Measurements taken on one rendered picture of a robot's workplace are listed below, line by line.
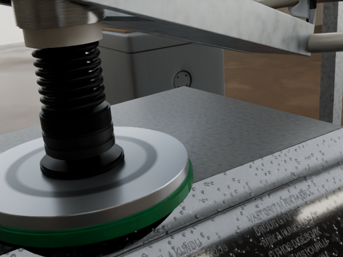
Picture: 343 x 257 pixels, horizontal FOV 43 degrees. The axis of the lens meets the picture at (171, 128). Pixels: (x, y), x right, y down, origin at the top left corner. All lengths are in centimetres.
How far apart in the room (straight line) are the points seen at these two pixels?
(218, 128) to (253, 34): 13
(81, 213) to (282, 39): 40
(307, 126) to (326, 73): 168
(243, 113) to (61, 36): 34
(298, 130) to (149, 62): 100
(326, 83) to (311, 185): 177
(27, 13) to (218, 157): 25
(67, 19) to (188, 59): 124
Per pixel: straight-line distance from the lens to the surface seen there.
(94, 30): 40
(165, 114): 66
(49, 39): 39
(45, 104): 43
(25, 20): 40
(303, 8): 115
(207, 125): 60
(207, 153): 51
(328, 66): 225
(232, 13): 53
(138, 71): 151
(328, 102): 229
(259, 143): 54
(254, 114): 64
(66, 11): 38
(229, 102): 71
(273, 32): 62
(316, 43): 73
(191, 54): 161
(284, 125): 60
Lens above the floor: 103
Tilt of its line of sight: 19 degrees down
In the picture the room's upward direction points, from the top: 5 degrees counter-clockwise
